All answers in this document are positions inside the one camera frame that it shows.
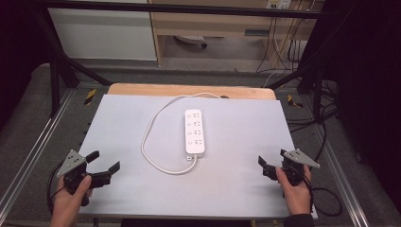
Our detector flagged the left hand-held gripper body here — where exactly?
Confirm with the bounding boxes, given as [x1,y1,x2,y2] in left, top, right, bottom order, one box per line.
[56,148,112,207]

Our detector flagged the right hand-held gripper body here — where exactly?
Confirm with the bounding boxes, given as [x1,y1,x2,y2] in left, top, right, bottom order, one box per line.
[262,148,322,187]

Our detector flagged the white power strip cable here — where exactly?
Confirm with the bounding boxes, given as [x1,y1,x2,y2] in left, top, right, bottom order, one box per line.
[140,92,221,175]

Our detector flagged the white power strip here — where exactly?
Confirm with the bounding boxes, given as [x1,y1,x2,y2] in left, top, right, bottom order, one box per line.
[183,108,206,156]

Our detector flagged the person's right hand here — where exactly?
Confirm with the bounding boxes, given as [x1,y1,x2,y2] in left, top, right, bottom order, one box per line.
[274,165,313,217]

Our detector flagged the person's left hand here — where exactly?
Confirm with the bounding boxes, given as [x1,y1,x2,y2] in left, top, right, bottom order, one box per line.
[49,174,93,227]

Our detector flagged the white table board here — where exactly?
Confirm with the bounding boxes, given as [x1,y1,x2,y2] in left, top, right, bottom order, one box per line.
[77,94,319,220]

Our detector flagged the wooden table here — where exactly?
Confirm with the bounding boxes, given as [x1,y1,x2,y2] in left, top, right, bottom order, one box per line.
[107,82,277,101]

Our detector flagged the black curtain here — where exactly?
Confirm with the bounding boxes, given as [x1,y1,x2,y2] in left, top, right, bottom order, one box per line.
[0,0,53,127]
[315,0,401,202]

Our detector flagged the white cabinet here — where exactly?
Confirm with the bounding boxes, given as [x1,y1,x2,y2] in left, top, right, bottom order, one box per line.
[46,0,158,61]

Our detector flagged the wooden desk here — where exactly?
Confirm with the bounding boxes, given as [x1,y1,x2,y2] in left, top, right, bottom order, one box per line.
[148,0,325,67]

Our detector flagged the grey chair base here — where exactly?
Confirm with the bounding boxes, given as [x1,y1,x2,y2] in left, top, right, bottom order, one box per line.
[174,34,209,50]

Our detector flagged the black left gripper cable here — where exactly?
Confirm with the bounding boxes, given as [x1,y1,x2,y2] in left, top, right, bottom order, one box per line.
[46,162,65,216]

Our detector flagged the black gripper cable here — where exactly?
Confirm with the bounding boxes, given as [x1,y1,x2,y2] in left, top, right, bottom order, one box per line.
[46,162,65,216]
[302,171,343,218]

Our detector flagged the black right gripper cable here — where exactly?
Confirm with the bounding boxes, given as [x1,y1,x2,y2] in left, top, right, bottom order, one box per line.
[302,171,343,218]

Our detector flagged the aluminium rail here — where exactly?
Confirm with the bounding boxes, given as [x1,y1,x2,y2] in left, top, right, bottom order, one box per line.
[310,122,370,227]
[0,89,78,218]

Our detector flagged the black floor cables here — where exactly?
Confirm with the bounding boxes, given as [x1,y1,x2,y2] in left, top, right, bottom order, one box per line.
[285,79,340,162]

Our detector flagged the hanging cables bundle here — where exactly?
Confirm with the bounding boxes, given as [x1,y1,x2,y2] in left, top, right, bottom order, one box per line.
[255,15,311,74]

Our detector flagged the white wall socket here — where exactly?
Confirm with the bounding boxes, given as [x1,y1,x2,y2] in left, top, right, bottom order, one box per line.
[266,0,292,10]

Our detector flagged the black metal frame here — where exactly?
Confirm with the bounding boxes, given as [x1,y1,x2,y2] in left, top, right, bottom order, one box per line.
[31,0,335,118]

